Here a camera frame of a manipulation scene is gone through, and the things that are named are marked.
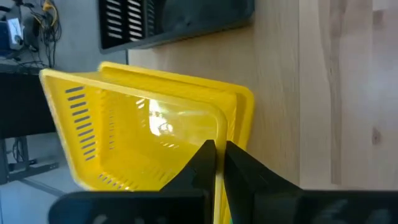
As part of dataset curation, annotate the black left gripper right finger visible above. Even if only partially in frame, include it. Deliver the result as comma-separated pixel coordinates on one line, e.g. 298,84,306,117
223,141,301,224

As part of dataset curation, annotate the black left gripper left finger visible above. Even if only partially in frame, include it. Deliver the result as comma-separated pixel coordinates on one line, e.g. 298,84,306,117
160,139,218,224

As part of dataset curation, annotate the yellow plastic basket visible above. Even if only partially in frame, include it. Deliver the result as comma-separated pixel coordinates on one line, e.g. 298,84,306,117
39,68,239,224
98,61,256,151

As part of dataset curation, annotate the black plastic basket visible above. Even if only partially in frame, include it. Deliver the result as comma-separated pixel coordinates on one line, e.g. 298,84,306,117
98,0,256,54

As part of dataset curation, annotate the black desk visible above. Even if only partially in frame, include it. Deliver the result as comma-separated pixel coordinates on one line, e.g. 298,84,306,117
0,63,60,186

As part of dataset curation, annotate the black looped floor cable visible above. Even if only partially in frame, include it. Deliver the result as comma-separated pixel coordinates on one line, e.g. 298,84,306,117
29,0,63,68

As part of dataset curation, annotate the yellow cable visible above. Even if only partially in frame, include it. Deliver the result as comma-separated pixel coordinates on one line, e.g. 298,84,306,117
42,0,59,28

